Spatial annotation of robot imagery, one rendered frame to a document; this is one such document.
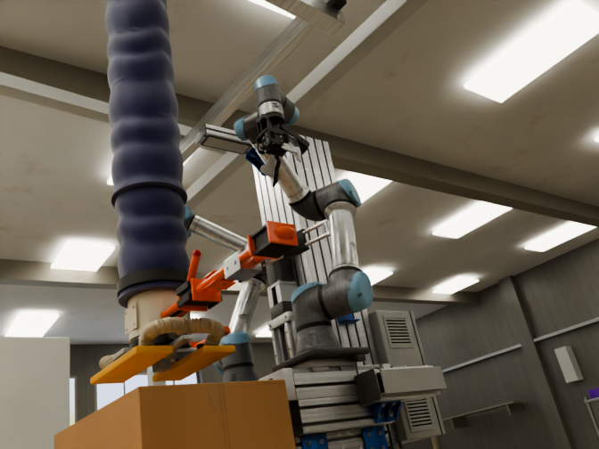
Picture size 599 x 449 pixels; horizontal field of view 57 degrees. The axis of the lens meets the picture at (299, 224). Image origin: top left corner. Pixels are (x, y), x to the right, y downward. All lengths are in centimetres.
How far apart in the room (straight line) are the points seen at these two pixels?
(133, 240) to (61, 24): 307
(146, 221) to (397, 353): 104
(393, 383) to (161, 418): 71
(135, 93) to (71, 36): 276
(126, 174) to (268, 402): 83
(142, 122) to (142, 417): 98
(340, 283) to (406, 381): 35
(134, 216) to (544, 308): 1160
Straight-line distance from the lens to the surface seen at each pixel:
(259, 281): 244
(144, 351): 148
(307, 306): 178
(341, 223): 191
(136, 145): 185
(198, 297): 144
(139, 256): 168
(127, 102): 196
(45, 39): 475
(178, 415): 133
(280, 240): 118
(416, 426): 212
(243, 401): 142
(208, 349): 156
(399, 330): 220
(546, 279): 1284
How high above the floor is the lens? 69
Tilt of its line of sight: 25 degrees up
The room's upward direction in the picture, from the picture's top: 11 degrees counter-clockwise
